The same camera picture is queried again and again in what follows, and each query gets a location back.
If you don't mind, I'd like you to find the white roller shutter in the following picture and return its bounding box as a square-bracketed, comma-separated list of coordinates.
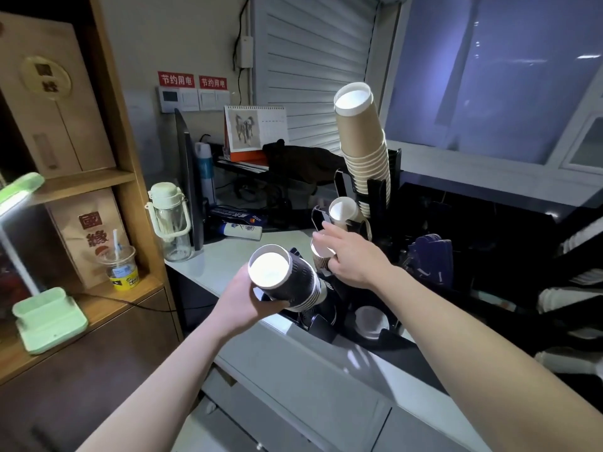
[253, 0, 380, 156]

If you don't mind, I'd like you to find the brown paper gift bag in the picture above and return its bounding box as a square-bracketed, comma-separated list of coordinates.
[46, 188, 131, 288]

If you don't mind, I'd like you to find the black computer monitor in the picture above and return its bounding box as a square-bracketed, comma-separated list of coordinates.
[174, 108, 206, 253]

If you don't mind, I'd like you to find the stack of brown paper cups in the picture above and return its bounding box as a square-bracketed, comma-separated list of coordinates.
[333, 82, 392, 218]

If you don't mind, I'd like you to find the blue packet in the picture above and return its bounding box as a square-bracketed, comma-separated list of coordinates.
[210, 206, 265, 227]

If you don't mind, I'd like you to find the green desk lamp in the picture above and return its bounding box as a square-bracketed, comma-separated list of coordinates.
[0, 172, 90, 356]

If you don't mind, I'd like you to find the black lamp cable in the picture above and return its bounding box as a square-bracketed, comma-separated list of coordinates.
[71, 292, 198, 314]

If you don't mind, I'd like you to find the large brown cardboard box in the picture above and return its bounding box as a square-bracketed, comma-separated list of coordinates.
[0, 11, 117, 179]

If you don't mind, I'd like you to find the dark bag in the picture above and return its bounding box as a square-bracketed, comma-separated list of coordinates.
[262, 139, 348, 187]

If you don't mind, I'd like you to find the small brown paper cup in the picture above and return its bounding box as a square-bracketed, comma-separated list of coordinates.
[310, 237, 336, 272]

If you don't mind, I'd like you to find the black wall cable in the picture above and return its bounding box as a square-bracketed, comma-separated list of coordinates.
[233, 0, 253, 109]

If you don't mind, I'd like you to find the blue and white bottle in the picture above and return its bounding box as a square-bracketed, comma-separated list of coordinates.
[194, 142, 218, 208]

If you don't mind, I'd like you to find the purple packets bundle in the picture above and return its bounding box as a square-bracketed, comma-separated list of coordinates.
[409, 234, 454, 288]

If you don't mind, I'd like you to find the person's left hand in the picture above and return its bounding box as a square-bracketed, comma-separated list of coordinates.
[209, 264, 289, 340]

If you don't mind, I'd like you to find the stack of black paper cups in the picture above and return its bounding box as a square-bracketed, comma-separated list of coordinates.
[248, 245, 328, 312]

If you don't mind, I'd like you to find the plastic drink cup with straw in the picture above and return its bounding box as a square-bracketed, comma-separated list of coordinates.
[96, 229, 140, 292]

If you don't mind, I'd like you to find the white cup lid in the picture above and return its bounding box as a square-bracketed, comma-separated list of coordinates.
[355, 306, 390, 340]

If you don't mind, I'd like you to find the desk calendar with horse picture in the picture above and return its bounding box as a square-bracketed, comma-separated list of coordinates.
[223, 105, 289, 164]

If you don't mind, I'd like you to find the white wall thermostat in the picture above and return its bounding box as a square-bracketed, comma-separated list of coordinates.
[158, 87, 182, 114]

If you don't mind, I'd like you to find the black cup organizer rack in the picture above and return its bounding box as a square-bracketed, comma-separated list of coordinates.
[283, 148, 603, 389]

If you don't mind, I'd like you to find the wooden shelf cabinet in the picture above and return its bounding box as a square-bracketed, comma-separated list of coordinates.
[0, 0, 184, 452]

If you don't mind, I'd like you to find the white-lined paper cup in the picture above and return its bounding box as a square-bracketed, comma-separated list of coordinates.
[328, 197, 364, 229]

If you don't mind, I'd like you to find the person's right hand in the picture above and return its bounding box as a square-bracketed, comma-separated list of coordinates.
[312, 221, 399, 291]

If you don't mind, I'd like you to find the person's left forearm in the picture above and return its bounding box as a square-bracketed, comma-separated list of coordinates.
[75, 316, 232, 452]

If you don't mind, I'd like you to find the person's right forearm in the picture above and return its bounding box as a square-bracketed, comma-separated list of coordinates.
[373, 266, 603, 452]

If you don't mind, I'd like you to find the clear bottle with green lid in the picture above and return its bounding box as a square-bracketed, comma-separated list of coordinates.
[144, 182, 193, 263]

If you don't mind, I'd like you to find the stack of white cup lids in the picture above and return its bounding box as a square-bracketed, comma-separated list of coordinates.
[537, 286, 603, 317]
[558, 216, 603, 259]
[534, 349, 603, 378]

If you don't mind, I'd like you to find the white wall junction box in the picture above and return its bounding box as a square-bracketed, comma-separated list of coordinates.
[237, 36, 254, 69]

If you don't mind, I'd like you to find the window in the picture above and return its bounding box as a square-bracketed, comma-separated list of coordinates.
[380, 0, 603, 207]

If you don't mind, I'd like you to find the white wall switch panel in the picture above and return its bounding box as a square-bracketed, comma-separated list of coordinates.
[180, 88, 231, 113]

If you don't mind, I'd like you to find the grey drawer cabinet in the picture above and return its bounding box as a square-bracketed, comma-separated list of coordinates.
[165, 230, 493, 452]

